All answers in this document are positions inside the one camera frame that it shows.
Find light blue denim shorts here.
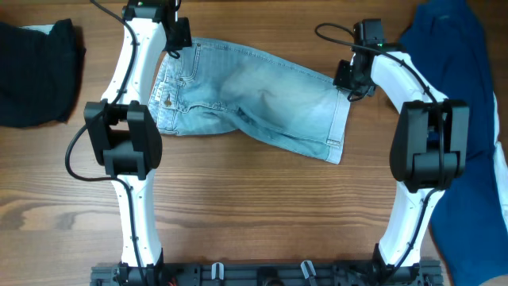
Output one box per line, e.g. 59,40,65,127
149,37,350,164

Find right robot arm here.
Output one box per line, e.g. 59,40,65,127
333,19,469,284

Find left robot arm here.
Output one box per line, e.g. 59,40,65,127
84,1,192,285

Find dark blue garment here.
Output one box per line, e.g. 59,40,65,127
399,0,507,285

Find white cloth under black garment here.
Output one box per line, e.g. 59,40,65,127
21,25,53,35

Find black folded garment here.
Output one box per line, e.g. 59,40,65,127
1,18,85,128

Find white garment at right edge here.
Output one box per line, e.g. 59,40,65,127
493,94,508,226

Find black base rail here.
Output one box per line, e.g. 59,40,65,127
90,260,444,286

